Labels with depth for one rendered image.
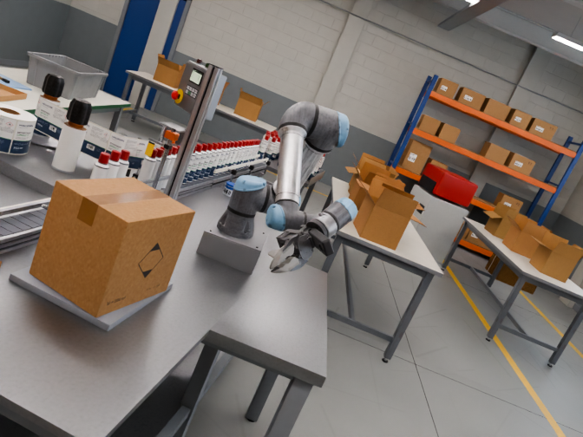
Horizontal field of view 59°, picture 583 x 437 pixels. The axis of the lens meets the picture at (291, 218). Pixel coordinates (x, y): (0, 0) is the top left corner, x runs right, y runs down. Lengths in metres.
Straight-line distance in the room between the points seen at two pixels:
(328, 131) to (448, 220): 5.78
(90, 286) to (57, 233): 0.16
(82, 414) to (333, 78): 8.79
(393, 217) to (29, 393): 2.76
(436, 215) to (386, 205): 3.91
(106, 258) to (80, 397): 0.34
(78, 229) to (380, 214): 2.45
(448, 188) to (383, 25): 3.66
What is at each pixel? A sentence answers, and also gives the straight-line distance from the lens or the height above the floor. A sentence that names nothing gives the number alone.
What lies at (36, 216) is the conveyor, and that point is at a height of 0.88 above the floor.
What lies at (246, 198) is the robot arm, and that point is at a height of 1.09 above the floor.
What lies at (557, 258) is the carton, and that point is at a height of 0.97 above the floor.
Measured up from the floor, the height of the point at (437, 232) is 0.41.
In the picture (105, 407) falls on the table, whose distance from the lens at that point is 1.18.
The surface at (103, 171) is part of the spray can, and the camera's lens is 1.93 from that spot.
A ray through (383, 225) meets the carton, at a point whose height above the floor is 0.91.
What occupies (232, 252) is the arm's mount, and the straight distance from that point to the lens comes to 1.99.
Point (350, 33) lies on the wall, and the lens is 9.64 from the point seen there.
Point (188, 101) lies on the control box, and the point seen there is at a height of 1.33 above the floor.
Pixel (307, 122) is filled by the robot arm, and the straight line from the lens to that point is 1.73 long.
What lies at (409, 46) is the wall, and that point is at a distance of 9.82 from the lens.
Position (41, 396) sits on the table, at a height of 0.83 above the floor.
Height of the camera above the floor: 1.57
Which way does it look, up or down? 14 degrees down
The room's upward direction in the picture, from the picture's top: 23 degrees clockwise
